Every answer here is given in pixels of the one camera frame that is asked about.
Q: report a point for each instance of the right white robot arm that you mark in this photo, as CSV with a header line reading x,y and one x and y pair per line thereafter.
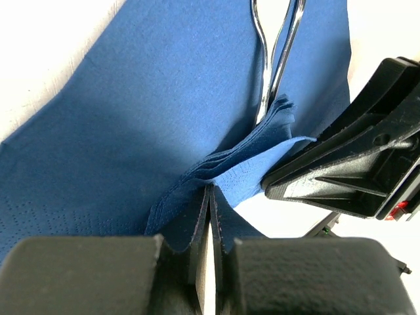
x,y
325,226

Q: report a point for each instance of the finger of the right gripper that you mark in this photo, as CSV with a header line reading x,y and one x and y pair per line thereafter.
x,y
366,163

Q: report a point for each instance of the silver spoon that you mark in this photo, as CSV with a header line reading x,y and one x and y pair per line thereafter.
x,y
259,14

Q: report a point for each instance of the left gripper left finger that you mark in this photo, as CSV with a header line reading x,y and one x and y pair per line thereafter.
x,y
158,274

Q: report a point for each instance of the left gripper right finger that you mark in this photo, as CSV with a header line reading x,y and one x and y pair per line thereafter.
x,y
309,275

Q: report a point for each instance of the silver fork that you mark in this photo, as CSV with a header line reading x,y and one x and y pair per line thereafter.
x,y
296,18

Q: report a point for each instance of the blue paper napkin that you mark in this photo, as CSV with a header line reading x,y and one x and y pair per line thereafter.
x,y
162,105

